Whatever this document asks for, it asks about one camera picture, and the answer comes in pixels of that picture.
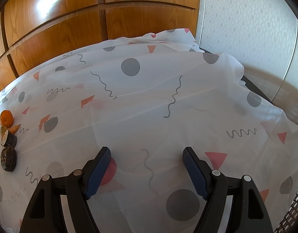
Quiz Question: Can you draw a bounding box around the dark round fruit piece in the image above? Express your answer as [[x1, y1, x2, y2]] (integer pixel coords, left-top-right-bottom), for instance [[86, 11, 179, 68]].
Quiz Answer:
[[0, 146, 17, 172]]

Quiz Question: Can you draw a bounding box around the black perforated chair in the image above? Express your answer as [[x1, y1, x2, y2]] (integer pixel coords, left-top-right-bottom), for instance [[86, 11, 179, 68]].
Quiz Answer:
[[274, 191, 298, 233]]

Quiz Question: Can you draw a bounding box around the small orange carrot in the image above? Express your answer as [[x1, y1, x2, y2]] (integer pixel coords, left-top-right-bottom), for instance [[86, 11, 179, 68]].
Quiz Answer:
[[8, 124, 21, 135]]

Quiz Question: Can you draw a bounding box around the orange tangerine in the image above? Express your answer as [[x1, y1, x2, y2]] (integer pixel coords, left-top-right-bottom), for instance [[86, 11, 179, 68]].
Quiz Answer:
[[0, 110, 14, 128]]

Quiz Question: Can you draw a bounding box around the patterned white tablecloth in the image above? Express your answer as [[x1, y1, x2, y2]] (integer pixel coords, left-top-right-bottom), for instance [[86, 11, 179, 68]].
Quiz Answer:
[[0, 29, 298, 232]]

